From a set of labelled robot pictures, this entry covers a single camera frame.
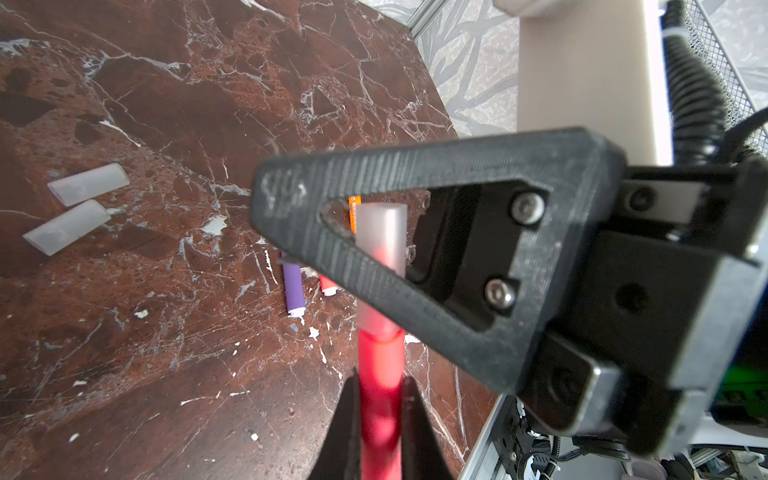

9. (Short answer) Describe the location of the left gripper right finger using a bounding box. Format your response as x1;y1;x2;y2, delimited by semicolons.
400;376;454;480

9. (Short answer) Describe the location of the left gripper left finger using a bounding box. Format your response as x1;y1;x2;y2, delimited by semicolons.
308;370;362;480

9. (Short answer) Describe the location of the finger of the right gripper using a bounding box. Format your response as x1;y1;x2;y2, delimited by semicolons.
250;128;626;394

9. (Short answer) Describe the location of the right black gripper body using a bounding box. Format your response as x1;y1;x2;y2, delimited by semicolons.
520;155;767;455

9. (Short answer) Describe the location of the red pink marker pen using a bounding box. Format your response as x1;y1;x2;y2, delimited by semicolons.
320;276;339;297

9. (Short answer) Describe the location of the purple marker pen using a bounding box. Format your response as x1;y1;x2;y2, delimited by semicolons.
281;252;306;318

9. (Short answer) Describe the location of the orange marker pen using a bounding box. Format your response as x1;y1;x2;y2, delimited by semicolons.
348;196;361;234

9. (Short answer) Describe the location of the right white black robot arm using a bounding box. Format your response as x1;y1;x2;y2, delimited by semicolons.
250;1;767;454

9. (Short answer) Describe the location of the clear pen cap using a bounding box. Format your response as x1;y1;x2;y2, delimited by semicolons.
23;200;111;256
47;163;130;207

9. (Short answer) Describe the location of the white wire mesh basket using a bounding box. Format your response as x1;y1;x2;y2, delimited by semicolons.
685;0;767;128

